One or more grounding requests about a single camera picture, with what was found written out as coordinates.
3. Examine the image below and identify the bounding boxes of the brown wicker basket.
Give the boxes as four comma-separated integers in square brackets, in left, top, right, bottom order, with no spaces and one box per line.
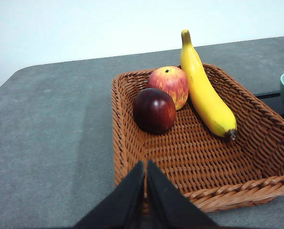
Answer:
[111,63,284,213]

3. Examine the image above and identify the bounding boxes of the yellow banana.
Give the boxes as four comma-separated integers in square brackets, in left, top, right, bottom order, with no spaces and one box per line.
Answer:
[180,29,238,142]

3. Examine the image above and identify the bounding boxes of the dark red plum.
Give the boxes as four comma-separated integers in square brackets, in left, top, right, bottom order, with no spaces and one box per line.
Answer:
[132,87,177,135]

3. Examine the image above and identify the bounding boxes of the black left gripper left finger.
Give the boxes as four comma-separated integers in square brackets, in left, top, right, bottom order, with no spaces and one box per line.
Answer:
[74,161,145,229]

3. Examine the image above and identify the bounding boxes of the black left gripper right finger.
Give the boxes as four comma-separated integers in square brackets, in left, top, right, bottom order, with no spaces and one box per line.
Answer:
[146,160,216,229]

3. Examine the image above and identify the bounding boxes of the red and yellow apple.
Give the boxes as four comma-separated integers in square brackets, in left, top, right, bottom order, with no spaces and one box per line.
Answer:
[147,66,189,111]

